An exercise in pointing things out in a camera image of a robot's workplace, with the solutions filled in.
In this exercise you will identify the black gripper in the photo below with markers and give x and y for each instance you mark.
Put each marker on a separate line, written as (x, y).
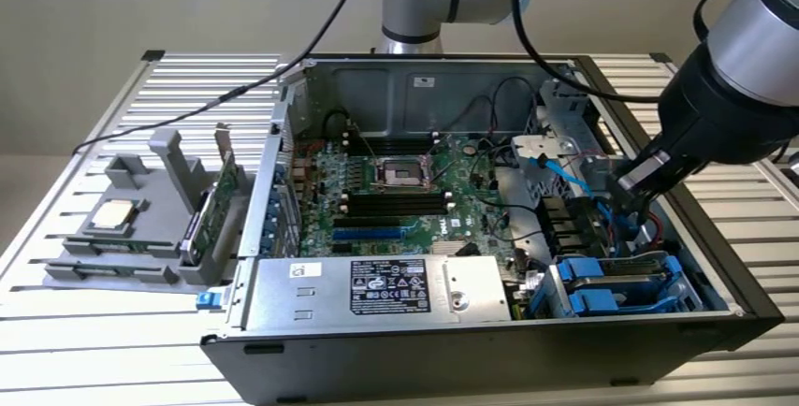
(718, 116)

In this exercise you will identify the silver chipset heatsink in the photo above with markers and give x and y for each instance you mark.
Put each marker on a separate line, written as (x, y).
(448, 249)

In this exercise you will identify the black expansion slot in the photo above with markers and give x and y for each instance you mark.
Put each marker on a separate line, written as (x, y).
(365, 223)

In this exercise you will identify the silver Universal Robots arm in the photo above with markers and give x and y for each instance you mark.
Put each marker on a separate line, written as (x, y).
(762, 27)

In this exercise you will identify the CPU socket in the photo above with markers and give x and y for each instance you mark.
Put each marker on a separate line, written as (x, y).
(399, 173)

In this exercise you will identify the silver disk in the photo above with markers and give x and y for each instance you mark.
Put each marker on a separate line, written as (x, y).
(193, 237)

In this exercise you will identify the black table corner cap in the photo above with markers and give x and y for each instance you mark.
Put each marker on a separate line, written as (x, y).
(153, 55)
(660, 57)

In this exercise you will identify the blue expansion slot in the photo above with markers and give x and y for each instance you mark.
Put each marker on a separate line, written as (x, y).
(365, 235)

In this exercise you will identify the CPU chip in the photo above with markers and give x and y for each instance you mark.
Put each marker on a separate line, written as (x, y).
(114, 213)

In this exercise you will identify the silver metal drive bracket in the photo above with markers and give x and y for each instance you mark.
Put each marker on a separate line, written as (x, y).
(540, 149)

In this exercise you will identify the black open PC case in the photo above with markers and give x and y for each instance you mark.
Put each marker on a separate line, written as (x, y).
(437, 368)

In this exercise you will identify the blue case latch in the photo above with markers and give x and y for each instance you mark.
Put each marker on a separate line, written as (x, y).
(207, 300)

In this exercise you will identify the black RAM slot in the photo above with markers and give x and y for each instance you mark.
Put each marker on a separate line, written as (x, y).
(394, 201)
(394, 213)
(394, 134)
(394, 140)
(394, 207)
(394, 145)
(394, 150)
(394, 195)

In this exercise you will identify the green graphics card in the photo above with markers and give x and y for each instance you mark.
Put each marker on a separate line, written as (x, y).
(226, 181)

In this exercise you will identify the silver power supply unit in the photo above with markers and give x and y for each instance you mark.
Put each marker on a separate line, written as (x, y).
(325, 298)

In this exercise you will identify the blue disk bay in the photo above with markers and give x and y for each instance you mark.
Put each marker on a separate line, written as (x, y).
(625, 284)

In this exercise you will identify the grey parts rack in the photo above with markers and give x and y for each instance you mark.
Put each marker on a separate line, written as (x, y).
(163, 212)

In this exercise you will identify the green motherboard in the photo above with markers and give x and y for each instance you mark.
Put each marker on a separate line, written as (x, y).
(474, 209)

